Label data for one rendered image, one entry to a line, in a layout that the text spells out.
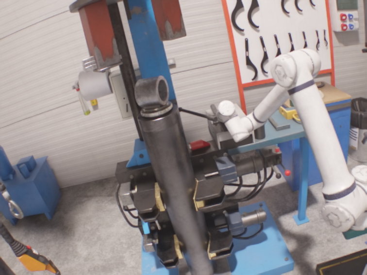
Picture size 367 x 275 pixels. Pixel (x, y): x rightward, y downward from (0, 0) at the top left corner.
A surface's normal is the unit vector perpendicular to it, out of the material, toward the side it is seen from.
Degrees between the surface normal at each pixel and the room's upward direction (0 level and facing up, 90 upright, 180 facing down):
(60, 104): 90
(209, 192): 0
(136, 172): 90
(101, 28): 90
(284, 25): 90
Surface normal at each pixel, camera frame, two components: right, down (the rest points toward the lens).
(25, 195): 0.12, 0.45
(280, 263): -0.20, -0.86
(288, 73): -0.83, 0.36
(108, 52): 0.60, 0.27
